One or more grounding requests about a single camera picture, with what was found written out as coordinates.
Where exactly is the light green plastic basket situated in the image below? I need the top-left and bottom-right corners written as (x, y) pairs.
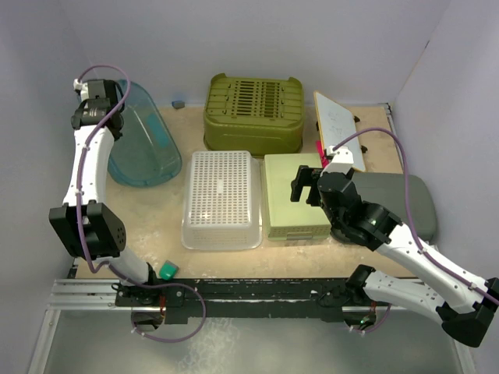
top-left (262, 153), bottom-right (331, 241)

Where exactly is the teal transparent basket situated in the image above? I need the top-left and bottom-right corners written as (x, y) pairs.
top-left (108, 79), bottom-right (182, 188)

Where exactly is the large grey plastic tub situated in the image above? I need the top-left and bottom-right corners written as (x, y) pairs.
top-left (331, 171), bottom-right (438, 245)

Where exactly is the olive green plastic tub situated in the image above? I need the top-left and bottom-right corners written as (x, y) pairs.
top-left (203, 73), bottom-right (305, 157)

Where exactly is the white perforated plastic basket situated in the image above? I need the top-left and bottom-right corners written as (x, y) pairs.
top-left (181, 150), bottom-right (262, 251)

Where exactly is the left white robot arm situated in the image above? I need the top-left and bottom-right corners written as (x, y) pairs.
top-left (49, 79), bottom-right (161, 305)

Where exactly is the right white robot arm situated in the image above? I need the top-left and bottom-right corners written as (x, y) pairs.
top-left (291, 165), bottom-right (498, 348)

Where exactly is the pink plastic clip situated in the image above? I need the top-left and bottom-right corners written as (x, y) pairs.
top-left (315, 140), bottom-right (328, 168)

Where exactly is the small grey blue block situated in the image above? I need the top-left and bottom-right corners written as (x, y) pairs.
top-left (171, 93), bottom-right (186, 110)

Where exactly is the teal green sponge block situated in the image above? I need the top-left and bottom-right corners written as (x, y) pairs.
top-left (158, 260), bottom-right (179, 281)

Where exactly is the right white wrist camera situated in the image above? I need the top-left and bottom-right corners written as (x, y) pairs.
top-left (322, 146), bottom-right (354, 174)

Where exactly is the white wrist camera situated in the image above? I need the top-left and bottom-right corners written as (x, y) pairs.
top-left (73, 79), bottom-right (90, 102)
top-left (322, 146), bottom-right (354, 174)

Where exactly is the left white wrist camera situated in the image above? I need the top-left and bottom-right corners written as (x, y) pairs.
top-left (73, 79), bottom-right (90, 102)

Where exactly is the white board yellow frame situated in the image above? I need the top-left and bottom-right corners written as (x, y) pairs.
top-left (313, 91), bottom-right (366, 172)

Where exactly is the aluminium frame rail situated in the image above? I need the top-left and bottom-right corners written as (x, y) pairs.
top-left (27, 278), bottom-right (133, 374)

